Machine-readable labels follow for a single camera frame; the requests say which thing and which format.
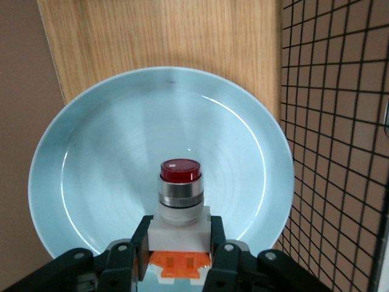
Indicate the red push button switch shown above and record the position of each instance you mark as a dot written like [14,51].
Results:
[179,234]

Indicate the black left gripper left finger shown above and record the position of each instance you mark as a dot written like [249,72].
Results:
[121,261]

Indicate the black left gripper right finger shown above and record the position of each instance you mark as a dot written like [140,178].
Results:
[237,264]

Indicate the light blue round plate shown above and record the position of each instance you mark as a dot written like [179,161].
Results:
[106,152]

